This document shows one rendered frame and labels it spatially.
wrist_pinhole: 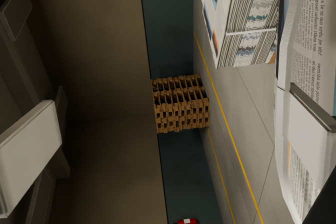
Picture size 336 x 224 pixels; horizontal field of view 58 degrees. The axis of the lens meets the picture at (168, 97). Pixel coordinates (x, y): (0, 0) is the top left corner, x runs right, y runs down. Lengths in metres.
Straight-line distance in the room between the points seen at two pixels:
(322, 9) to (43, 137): 0.19
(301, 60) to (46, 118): 0.19
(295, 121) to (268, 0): 0.73
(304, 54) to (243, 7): 0.63
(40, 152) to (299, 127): 0.13
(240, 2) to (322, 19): 0.64
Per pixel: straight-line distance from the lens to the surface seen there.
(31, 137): 0.17
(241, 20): 0.92
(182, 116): 7.27
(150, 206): 8.08
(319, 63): 0.23
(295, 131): 0.17
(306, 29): 0.25
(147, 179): 8.50
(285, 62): 0.18
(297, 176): 0.30
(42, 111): 0.18
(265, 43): 1.04
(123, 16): 8.08
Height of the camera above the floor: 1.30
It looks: 3 degrees down
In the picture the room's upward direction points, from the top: 97 degrees counter-clockwise
